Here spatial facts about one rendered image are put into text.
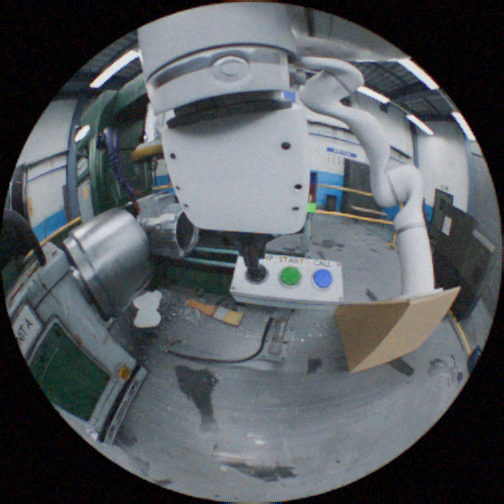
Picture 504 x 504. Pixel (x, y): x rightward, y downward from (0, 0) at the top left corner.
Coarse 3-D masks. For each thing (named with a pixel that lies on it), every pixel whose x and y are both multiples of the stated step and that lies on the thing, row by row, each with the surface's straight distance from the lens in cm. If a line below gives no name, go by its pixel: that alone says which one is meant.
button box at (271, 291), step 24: (240, 264) 26; (264, 264) 25; (288, 264) 26; (312, 264) 26; (336, 264) 28; (240, 288) 24; (264, 288) 24; (288, 288) 24; (312, 288) 25; (336, 288) 26
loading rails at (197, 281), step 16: (160, 256) 66; (192, 256) 69; (208, 256) 65; (224, 256) 62; (288, 256) 60; (304, 256) 60; (160, 272) 71; (176, 272) 64; (192, 272) 59; (208, 272) 56; (224, 272) 53; (192, 288) 65; (208, 288) 61; (224, 288) 57; (240, 304) 56
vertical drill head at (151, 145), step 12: (144, 108) 73; (144, 120) 69; (156, 120) 66; (144, 132) 66; (156, 132) 65; (144, 144) 62; (156, 144) 59; (132, 156) 63; (144, 156) 59; (156, 156) 60; (156, 168) 60; (156, 180) 60
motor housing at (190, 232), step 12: (180, 204) 59; (168, 216) 58; (180, 216) 70; (168, 228) 54; (180, 228) 72; (192, 228) 68; (156, 240) 60; (168, 240) 55; (180, 240) 70; (192, 240) 67
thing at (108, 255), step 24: (96, 216) 47; (120, 216) 43; (72, 240) 41; (96, 240) 37; (120, 240) 38; (144, 240) 42; (72, 264) 42; (96, 264) 35; (120, 264) 37; (144, 264) 42; (96, 288) 36; (120, 288) 38; (96, 312) 51; (120, 312) 43
